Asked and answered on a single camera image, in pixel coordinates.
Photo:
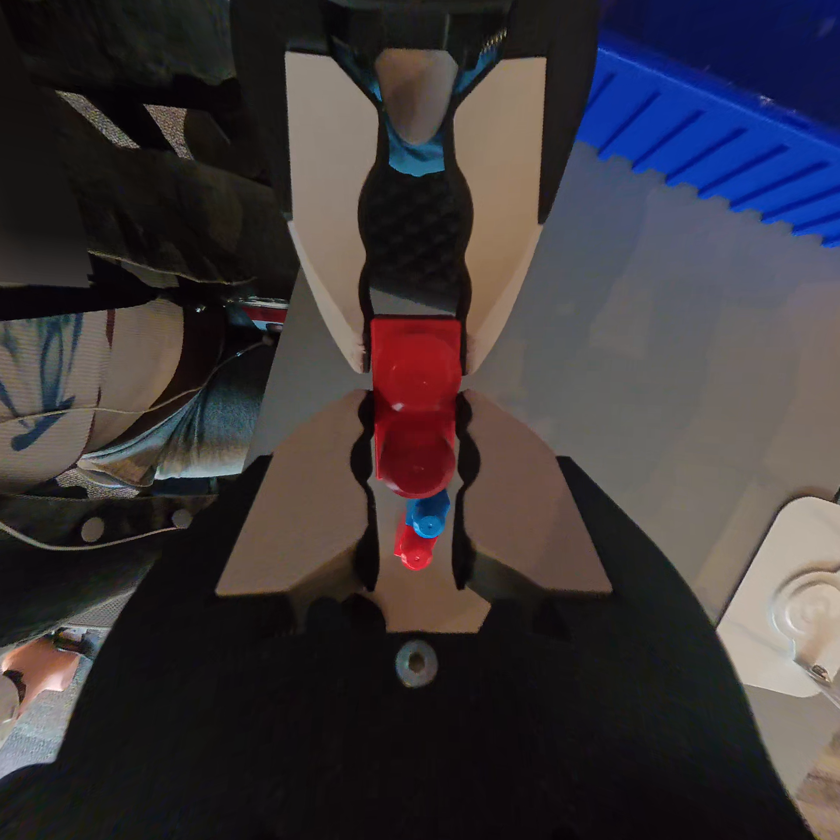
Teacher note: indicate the blue building block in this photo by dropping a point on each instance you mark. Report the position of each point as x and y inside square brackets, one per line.
[427, 515]

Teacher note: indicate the black textured wrist rest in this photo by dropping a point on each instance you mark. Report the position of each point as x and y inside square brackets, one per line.
[414, 250]

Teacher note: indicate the blue plastic bin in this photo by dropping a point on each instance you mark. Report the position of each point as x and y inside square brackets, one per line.
[735, 145]

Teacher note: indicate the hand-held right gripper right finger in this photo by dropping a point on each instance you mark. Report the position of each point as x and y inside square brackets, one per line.
[538, 525]

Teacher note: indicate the person's leg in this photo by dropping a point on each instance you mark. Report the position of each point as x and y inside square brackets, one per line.
[184, 420]

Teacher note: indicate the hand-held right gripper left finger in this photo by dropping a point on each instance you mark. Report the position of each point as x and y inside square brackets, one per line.
[295, 525]

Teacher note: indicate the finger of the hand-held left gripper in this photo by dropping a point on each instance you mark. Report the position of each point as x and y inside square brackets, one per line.
[328, 171]
[505, 171]

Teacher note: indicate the red two-stud building block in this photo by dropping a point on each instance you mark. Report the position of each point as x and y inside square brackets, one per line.
[418, 394]

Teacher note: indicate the person's left hand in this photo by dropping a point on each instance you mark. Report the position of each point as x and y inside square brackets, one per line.
[410, 164]

